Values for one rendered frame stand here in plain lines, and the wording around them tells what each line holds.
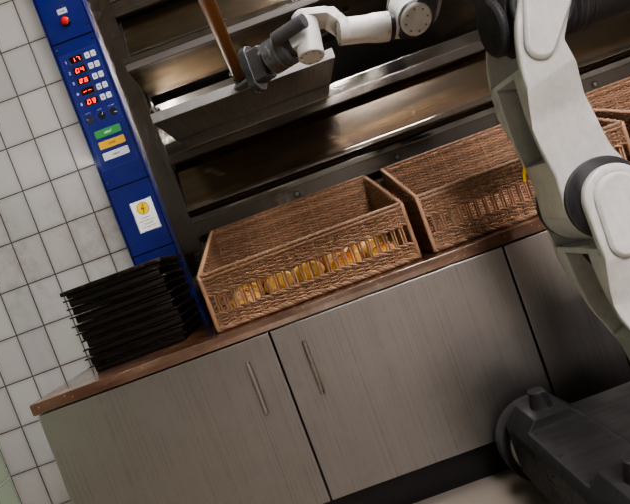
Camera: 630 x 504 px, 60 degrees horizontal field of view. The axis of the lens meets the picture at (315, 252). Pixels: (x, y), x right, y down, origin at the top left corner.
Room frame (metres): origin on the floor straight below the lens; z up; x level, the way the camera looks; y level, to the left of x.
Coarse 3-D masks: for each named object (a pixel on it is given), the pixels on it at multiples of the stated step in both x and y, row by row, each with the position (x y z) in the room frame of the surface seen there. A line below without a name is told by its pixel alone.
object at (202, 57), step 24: (312, 0) 1.72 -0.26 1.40; (336, 0) 1.74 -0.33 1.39; (360, 0) 1.79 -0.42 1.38; (384, 0) 1.84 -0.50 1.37; (240, 24) 1.72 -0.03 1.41; (264, 24) 1.73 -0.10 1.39; (192, 48) 1.72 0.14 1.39; (216, 48) 1.77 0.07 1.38; (240, 48) 1.82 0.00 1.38; (144, 72) 1.75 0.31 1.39; (168, 72) 1.80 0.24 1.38; (192, 72) 1.85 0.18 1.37; (216, 72) 1.91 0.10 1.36
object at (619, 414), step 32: (512, 416) 1.21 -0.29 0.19; (544, 416) 1.12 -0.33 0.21; (576, 416) 1.12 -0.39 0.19; (608, 416) 1.11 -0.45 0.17; (544, 448) 1.04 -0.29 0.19; (576, 448) 1.00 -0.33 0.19; (608, 448) 0.97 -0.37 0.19; (544, 480) 1.07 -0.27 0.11; (576, 480) 0.91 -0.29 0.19; (608, 480) 0.85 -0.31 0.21
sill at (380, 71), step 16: (432, 48) 1.86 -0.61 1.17; (448, 48) 1.86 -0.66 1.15; (384, 64) 1.86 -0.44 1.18; (400, 64) 1.86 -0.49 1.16; (416, 64) 1.86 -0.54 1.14; (352, 80) 1.86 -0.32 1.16; (368, 80) 1.86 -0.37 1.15; (304, 96) 1.86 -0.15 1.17; (320, 96) 1.86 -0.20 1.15; (256, 112) 1.87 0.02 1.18; (272, 112) 1.86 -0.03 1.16; (224, 128) 1.87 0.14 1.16; (240, 128) 1.87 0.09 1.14; (176, 144) 1.87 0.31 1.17; (192, 144) 1.87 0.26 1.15
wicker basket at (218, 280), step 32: (320, 192) 1.83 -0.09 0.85; (352, 192) 1.82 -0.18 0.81; (384, 192) 1.52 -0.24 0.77; (288, 224) 1.81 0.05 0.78; (320, 224) 1.81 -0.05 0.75; (352, 224) 1.37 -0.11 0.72; (384, 224) 1.37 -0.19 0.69; (224, 256) 1.81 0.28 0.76; (256, 256) 1.36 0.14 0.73; (288, 256) 1.37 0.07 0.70; (320, 256) 1.37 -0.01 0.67; (352, 256) 1.37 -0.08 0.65; (384, 256) 1.38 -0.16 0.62; (416, 256) 1.37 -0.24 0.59; (224, 288) 1.37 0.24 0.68; (288, 288) 1.37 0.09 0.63; (320, 288) 1.37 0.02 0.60; (224, 320) 1.37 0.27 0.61
